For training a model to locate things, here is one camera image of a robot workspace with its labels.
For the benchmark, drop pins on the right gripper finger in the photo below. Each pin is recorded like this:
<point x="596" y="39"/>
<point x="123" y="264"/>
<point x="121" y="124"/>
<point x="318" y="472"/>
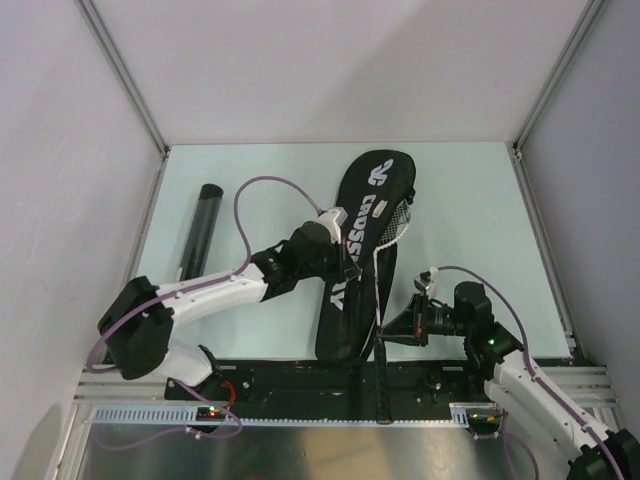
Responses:
<point x="402" y="339"/>
<point x="404" y="321"/>

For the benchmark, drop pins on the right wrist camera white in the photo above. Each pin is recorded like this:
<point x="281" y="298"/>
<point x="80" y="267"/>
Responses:
<point x="426" y="282"/>

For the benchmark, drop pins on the right aluminium frame post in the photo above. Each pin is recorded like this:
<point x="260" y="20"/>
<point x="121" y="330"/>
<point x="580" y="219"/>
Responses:
<point x="578" y="36"/>

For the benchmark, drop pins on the grey cable duct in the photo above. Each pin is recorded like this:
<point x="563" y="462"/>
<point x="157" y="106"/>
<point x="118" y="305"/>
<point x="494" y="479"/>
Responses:
<point x="455" y="415"/>

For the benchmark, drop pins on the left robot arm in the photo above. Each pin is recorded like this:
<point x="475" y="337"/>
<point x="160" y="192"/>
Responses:
<point x="138" y="330"/>

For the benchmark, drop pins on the white badminton racket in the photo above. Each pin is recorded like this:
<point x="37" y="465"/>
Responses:
<point x="396" y="228"/>

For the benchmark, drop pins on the aluminium frame post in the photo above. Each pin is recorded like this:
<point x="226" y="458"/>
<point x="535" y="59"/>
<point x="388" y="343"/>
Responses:
<point x="116" y="61"/>
<point x="578" y="36"/>

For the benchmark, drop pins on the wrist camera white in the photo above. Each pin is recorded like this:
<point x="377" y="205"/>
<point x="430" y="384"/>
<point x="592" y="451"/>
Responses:
<point x="332" y="220"/>
<point x="426" y="282"/>

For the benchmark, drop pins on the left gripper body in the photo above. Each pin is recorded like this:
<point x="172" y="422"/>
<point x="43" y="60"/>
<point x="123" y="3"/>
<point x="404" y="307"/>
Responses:
<point x="337" y="257"/>

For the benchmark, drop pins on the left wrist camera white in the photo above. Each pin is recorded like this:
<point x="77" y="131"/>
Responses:
<point x="332" y="220"/>

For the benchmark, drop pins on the black racket bag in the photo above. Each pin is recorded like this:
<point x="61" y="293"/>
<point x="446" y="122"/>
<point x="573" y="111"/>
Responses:
<point x="373" y="186"/>

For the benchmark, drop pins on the left aluminium frame post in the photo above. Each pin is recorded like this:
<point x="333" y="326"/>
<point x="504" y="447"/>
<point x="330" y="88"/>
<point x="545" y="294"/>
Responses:
<point x="116" y="61"/>

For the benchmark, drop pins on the black shuttlecock tube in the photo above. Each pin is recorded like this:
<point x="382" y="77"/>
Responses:
<point x="197" y="245"/>

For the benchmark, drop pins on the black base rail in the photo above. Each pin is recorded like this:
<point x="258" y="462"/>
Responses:
<point x="312" y="389"/>

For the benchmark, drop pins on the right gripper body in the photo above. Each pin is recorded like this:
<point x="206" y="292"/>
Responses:
<point x="424" y="318"/>

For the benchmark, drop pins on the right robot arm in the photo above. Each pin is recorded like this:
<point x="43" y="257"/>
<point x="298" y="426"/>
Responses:
<point x="514" y="381"/>

